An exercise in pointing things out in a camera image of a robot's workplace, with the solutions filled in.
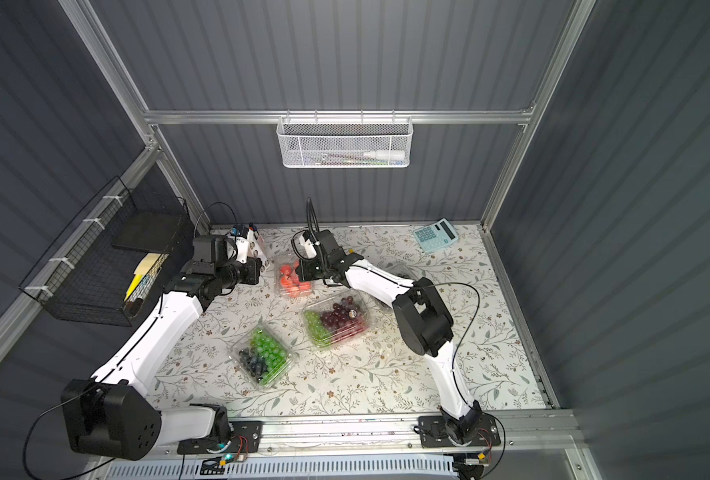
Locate clear box green black grapes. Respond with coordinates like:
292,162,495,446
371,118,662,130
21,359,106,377
229,325,298,389

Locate clear box red peaches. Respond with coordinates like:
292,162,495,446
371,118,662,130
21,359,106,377
274,254,314,298

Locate white wire mesh basket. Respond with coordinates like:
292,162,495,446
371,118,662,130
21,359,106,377
276,119,414,169

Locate white marker in basket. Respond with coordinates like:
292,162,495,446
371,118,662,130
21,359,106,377
355,150,407,165

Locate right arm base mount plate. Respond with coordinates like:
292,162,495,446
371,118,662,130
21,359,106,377
413,414,503,449

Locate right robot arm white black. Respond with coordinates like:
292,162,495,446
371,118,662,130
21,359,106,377
291,229,483,445

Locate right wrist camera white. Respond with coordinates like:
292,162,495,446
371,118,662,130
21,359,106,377
292,231,317,260

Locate yellow sticky notes pad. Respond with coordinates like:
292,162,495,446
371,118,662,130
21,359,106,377
124,253,168,302

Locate black wire wall basket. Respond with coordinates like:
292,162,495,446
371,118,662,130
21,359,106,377
19,183,193,327

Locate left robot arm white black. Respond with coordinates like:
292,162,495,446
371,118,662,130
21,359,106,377
61,224,267,460

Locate light blue calculator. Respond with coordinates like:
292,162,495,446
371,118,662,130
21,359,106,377
412,218,459,253

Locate black notebook in basket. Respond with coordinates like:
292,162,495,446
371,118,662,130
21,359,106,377
111,211,185,254

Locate aluminium front rail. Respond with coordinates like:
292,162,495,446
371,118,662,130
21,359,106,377
90,413,578,460

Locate clear box red green grapes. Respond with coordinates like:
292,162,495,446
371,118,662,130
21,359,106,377
301,290,370,349

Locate clear box blueberries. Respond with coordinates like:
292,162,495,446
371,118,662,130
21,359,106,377
384,262,423,282

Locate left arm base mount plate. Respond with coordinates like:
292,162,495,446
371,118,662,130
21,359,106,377
177,421,264,455

